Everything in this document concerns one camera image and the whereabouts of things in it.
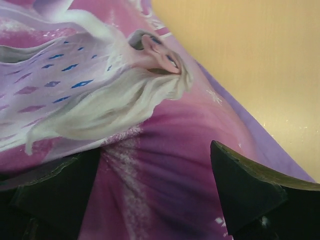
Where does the pink printed pillowcase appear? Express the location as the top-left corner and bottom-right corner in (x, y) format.
(0, 0), (315, 240)

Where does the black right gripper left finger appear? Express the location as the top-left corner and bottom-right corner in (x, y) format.
(0, 149), (100, 240)

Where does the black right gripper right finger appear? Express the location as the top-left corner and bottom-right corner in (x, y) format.
(210, 141), (320, 240)

